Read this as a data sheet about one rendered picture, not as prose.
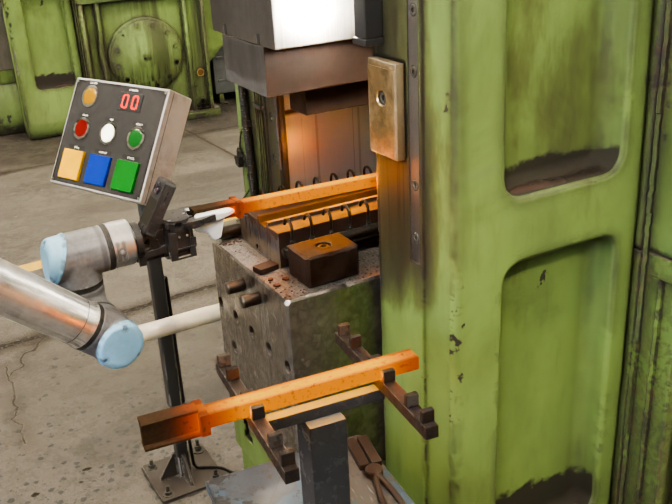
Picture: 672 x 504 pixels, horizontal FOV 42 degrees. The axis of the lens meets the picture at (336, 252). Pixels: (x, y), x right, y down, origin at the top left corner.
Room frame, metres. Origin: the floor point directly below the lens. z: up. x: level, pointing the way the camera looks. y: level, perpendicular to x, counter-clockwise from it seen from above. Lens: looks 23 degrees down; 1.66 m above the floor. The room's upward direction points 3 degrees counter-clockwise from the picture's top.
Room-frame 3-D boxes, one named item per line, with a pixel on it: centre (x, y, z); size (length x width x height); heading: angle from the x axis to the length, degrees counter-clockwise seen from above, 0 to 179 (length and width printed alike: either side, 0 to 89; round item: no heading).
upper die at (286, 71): (1.83, -0.02, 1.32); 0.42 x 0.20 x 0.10; 118
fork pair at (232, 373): (1.24, 0.08, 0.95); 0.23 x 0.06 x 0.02; 112
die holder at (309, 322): (1.78, -0.06, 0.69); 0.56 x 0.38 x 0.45; 118
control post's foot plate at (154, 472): (2.19, 0.50, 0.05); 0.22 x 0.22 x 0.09; 28
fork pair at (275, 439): (1.02, -0.01, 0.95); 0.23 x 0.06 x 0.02; 112
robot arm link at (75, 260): (1.53, 0.49, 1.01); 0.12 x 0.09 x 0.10; 118
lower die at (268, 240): (1.83, -0.02, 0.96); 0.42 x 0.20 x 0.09; 118
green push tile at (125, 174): (2.02, 0.49, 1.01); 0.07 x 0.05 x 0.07; 53
